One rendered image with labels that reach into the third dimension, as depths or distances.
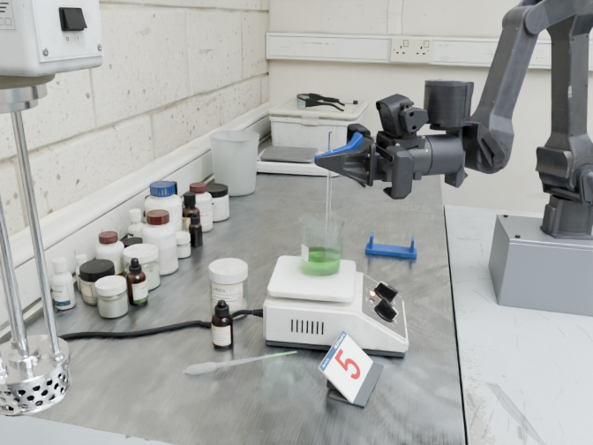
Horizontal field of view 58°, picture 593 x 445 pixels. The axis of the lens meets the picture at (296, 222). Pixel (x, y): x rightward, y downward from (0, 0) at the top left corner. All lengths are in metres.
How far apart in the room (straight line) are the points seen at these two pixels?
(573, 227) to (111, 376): 0.72
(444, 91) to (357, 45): 1.37
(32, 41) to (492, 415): 0.60
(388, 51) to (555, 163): 1.27
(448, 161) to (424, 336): 0.26
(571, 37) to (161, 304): 0.73
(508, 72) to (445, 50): 1.29
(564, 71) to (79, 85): 0.80
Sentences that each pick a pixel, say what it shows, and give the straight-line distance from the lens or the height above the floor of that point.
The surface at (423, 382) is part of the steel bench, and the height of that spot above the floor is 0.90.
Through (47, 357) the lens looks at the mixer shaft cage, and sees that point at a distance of 0.49.
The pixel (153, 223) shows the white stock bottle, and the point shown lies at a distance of 0.97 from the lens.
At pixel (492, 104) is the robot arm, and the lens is 0.82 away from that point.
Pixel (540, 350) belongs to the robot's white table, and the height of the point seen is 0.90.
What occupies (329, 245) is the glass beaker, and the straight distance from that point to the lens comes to 0.75.
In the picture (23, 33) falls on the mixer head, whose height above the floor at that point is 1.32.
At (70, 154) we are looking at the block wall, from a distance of 1.04.
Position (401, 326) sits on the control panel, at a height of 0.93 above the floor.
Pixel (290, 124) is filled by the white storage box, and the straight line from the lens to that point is 1.83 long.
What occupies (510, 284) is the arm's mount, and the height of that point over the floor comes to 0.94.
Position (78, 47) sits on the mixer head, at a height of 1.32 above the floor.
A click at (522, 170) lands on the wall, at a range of 2.25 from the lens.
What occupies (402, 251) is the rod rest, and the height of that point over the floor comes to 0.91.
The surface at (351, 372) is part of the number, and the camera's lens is 0.71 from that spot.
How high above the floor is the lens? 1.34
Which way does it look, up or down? 21 degrees down
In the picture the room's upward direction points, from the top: 1 degrees clockwise
